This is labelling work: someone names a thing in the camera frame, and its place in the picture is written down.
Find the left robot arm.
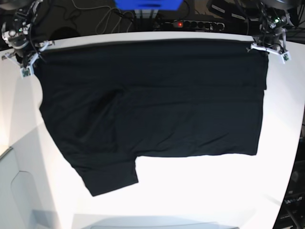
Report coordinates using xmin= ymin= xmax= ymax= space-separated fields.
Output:
xmin=247 ymin=0 xmax=300 ymax=64

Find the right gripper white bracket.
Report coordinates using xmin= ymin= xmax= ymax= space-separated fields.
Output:
xmin=1 ymin=41 xmax=54 ymax=72

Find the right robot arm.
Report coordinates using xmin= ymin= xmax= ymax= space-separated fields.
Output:
xmin=0 ymin=0 xmax=54 ymax=78

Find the black T-shirt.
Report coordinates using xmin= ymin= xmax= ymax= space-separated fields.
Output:
xmin=34 ymin=40 xmax=268 ymax=196

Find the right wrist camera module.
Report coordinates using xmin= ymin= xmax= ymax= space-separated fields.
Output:
xmin=20 ymin=67 xmax=32 ymax=78

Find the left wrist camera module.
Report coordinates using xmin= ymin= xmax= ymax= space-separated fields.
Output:
xmin=280 ymin=51 xmax=291 ymax=64

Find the white power strip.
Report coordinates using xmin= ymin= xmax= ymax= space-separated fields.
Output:
xmin=162 ymin=20 xmax=225 ymax=32

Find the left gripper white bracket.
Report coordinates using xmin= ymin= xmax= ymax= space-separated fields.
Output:
xmin=246 ymin=35 xmax=288 ymax=59

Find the blue box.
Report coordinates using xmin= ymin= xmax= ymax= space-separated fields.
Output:
xmin=114 ymin=0 xmax=183 ymax=10

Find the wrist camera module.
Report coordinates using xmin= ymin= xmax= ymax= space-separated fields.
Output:
xmin=280 ymin=51 xmax=291 ymax=64
xmin=20 ymin=67 xmax=32 ymax=78

